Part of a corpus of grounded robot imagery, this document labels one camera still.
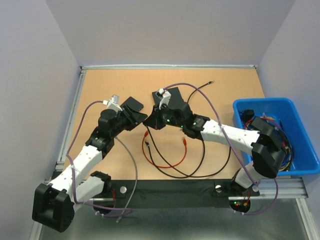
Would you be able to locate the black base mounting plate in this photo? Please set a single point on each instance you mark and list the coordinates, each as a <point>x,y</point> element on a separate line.
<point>166,194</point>

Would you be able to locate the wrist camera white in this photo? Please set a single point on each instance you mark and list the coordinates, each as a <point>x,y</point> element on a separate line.
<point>112,103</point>
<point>164,96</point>

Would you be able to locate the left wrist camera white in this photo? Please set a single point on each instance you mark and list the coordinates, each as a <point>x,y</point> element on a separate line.
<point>112,103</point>

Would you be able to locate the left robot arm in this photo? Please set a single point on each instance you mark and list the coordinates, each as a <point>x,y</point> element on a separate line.
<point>55,203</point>

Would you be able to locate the black power adapter in bin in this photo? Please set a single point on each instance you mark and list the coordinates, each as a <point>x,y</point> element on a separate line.
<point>259,124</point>

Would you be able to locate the aluminium front rail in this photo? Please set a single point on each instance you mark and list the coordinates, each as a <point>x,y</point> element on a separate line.
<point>283,188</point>

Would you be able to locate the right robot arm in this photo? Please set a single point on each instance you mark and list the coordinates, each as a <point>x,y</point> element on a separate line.
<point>265,148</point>

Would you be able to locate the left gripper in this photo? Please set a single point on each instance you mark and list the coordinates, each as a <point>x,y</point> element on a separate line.
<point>132,124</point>

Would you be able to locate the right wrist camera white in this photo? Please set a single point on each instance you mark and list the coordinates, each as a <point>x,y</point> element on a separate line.
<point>164,96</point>

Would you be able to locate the black network switch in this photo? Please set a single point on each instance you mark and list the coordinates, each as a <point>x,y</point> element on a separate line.
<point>133,104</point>
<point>175,102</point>

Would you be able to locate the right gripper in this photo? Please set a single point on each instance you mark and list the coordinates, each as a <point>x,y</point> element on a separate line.
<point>153,121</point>

